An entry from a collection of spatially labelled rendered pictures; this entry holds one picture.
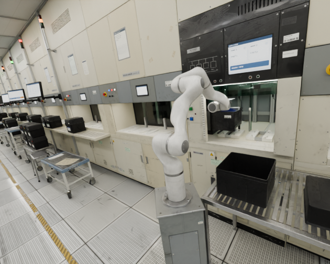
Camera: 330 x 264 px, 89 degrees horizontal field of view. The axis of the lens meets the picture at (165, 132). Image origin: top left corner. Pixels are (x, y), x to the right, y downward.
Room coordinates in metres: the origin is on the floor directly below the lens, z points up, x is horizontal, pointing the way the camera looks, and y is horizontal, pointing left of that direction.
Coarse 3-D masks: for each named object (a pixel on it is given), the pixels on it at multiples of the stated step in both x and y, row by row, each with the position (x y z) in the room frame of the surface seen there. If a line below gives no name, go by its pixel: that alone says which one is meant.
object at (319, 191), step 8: (312, 176) 0.81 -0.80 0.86; (312, 184) 0.74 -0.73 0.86; (320, 184) 0.74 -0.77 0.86; (328, 184) 0.73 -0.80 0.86; (304, 192) 0.80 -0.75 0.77; (312, 192) 0.69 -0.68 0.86; (320, 192) 0.68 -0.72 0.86; (328, 192) 0.67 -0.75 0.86; (304, 200) 0.75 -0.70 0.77; (312, 200) 0.64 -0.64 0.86; (320, 200) 0.63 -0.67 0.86; (328, 200) 0.62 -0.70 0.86; (304, 208) 0.69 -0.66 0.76; (312, 208) 0.60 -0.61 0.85; (320, 208) 0.59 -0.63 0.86; (328, 208) 0.58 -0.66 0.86; (312, 216) 0.60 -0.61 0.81; (320, 216) 0.58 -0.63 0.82; (328, 216) 0.57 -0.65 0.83; (312, 224) 0.60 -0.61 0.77; (320, 224) 0.58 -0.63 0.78; (328, 224) 0.57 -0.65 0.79
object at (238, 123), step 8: (216, 112) 1.53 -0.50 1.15; (224, 112) 1.48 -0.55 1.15; (232, 112) 1.43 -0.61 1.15; (240, 112) 1.55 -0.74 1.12; (216, 120) 1.53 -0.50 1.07; (224, 120) 1.48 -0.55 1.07; (232, 120) 1.43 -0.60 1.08; (240, 120) 1.55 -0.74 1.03; (216, 128) 1.53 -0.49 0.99; (224, 128) 1.48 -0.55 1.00; (232, 128) 1.43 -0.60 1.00
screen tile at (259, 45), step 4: (268, 40) 1.19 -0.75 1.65; (252, 44) 1.26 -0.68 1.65; (256, 44) 1.24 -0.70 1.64; (260, 44) 1.22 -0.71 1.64; (264, 44) 1.21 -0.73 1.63; (268, 44) 1.19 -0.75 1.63; (252, 48) 1.25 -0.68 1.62; (256, 48) 1.24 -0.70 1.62; (260, 48) 1.22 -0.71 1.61; (264, 48) 1.21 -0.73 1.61; (268, 48) 1.19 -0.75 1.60; (264, 52) 1.21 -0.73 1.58; (268, 52) 1.19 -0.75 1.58; (252, 56) 1.25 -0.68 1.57; (256, 56) 1.24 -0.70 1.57; (260, 56) 1.22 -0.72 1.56; (264, 56) 1.21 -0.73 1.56; (268, 56) 1.19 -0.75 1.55; (252, 60) 1.25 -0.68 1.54
